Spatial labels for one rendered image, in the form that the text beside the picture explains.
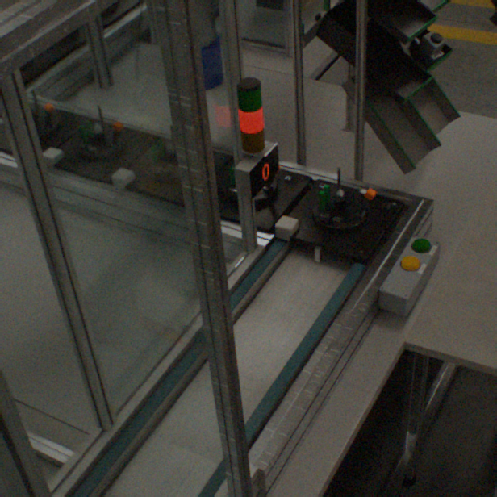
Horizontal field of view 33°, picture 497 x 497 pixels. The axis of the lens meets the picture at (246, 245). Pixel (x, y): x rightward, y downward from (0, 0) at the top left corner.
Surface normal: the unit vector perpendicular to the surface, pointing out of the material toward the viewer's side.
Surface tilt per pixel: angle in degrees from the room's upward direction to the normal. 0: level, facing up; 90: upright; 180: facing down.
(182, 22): 90
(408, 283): 0
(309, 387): 0
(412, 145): 45
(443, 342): 0
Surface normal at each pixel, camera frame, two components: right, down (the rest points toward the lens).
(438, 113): 0.49, -0.27
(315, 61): -0.07, -0.76
